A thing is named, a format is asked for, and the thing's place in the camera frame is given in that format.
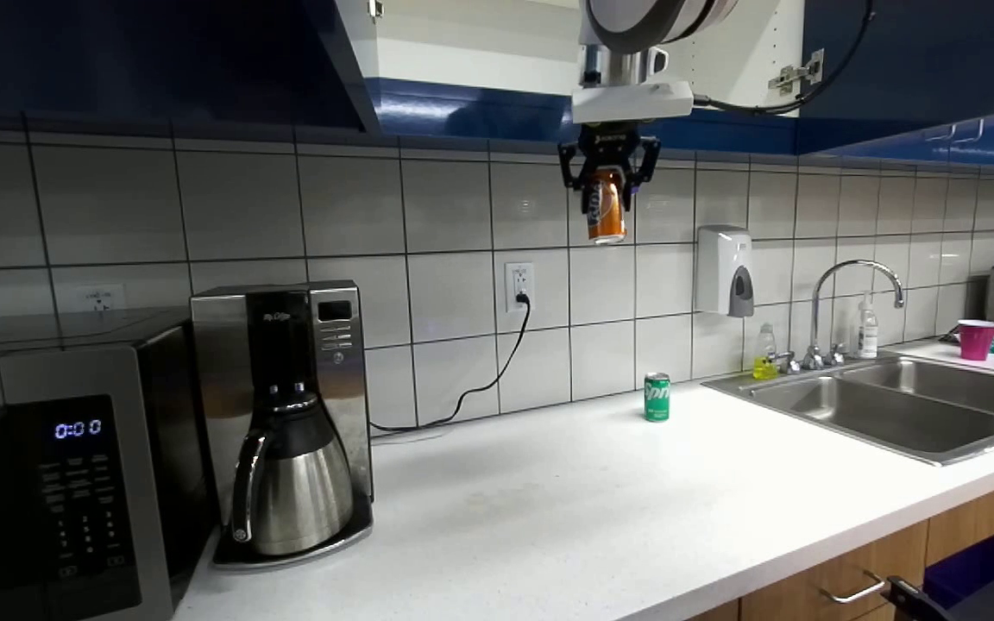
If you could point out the empty white wall outlet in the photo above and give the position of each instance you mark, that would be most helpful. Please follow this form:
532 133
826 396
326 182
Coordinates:
100 302

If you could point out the stainless black coffee maker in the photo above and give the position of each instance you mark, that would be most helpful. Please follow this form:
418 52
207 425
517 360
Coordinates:
336 345

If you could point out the blue wall cupboard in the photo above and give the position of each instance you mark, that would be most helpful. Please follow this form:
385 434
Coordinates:
118 58

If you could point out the pink cup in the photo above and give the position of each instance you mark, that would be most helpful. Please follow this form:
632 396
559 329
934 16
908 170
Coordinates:
977 344

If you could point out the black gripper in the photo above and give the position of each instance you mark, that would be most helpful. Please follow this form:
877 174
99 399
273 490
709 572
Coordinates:
609 142

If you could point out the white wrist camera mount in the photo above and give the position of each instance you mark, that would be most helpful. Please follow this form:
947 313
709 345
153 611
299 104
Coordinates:
637 104

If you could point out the blue bin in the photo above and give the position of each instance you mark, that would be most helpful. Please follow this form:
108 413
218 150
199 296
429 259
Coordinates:
984 563

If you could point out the metal cupboard door hinge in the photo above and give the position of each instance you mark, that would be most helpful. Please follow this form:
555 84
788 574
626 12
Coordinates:
794 78

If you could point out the stainless steel microwave oven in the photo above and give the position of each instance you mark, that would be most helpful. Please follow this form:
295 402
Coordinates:
49 484

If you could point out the stainless steel double sink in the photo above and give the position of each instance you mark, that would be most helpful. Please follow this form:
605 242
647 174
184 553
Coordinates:
900 415

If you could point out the white wall soap dispenser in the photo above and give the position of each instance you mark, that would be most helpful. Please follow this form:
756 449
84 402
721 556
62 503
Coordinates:
722 271

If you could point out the green soda can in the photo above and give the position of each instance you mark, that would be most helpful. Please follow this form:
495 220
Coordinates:
658 399

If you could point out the stainless steel coffee carafe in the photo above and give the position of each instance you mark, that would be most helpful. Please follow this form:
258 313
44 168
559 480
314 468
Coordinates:
295 487

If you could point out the chrome kitchen faucet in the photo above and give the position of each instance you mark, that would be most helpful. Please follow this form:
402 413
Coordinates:
818 289

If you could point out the orange soda can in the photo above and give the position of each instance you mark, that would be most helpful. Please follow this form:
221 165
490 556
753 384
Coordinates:
605 212

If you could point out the white wall outlet with plug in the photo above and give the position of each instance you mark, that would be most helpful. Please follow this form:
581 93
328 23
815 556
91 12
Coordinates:
518 276

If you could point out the small white bottle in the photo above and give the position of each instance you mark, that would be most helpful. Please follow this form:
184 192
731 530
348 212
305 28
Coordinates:
870 337

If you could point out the yellow-green dish soap bottle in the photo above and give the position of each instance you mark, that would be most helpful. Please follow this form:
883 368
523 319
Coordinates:
765 368

